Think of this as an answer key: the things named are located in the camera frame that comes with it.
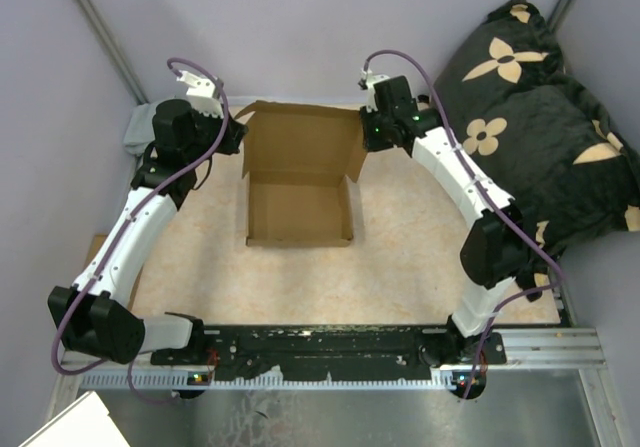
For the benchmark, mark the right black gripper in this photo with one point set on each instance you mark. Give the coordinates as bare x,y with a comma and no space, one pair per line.
370,143

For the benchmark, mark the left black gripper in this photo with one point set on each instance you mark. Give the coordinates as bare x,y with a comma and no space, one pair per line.
233,137

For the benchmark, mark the brown cardboard box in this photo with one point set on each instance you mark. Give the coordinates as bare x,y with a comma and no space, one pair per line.
299,161

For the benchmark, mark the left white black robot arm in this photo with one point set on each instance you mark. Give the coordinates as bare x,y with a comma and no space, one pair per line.
92,316

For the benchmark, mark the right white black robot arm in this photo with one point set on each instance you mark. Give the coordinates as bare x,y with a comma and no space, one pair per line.
492,253

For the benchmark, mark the small flat cardboard box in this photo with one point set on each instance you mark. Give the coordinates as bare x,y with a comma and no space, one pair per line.
96,244

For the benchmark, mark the grey folded cloth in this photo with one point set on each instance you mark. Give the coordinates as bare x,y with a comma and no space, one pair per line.
139,133

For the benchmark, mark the black floral pillow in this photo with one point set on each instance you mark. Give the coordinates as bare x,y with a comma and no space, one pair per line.
540,134

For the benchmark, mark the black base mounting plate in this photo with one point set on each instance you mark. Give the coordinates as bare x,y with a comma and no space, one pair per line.
343,353

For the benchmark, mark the white sheet corner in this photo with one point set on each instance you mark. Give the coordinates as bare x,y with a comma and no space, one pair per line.
84,423

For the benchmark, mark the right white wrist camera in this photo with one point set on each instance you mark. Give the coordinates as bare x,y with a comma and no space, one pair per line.
367,82

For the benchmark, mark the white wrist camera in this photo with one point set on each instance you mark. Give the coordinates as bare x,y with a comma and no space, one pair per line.
367,82
202,94

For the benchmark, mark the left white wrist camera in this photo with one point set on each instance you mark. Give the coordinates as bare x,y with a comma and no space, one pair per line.
202,94

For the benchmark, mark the aluminium rail frame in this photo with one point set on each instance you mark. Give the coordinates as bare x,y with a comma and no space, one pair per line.
359,386

